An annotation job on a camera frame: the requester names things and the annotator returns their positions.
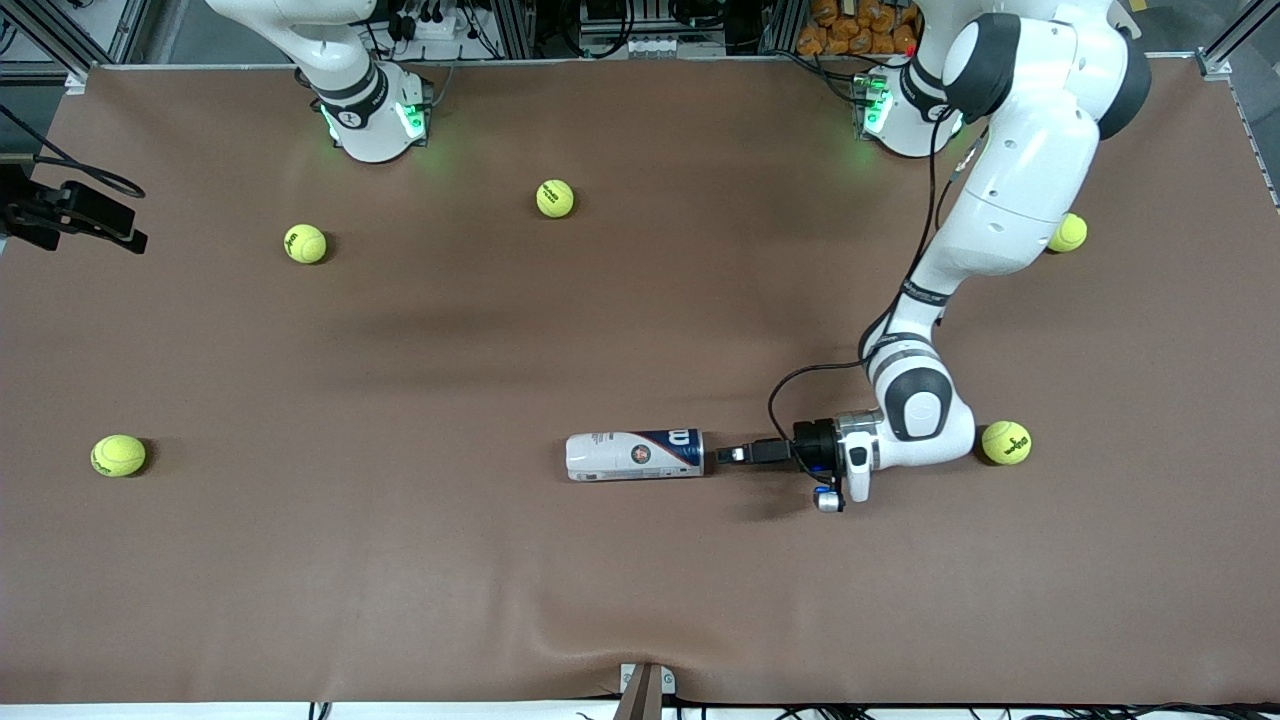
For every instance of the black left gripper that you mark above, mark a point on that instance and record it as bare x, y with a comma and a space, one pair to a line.
811, 446

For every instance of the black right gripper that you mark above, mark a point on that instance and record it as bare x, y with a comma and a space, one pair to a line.
28, 214

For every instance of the white and navy tennis can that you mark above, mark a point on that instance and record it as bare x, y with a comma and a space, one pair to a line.
620, 457

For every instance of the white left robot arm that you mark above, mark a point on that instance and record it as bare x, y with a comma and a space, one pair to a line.
1020, 170

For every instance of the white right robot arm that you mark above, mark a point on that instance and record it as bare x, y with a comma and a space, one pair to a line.
365, 120

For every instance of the yellow tennis ball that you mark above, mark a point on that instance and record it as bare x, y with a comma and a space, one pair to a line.
1072, 235
118, 455
1006, 442
555, 198
305, 243

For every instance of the brown table mat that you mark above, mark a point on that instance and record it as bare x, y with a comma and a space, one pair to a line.
400, 560

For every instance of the white power strip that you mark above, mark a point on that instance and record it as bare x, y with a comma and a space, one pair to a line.
430, 22

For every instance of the grey electronics box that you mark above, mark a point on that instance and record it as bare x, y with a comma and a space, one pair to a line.
650, 35

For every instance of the orange packets pile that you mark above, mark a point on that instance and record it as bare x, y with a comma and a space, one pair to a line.
860, 25

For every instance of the aluminium frame rail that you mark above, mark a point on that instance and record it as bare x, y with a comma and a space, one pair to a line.
1235, 40
515, 28
90, 40
780, 25

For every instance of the grey metal bracket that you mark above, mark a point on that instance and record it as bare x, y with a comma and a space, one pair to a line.
645, 690

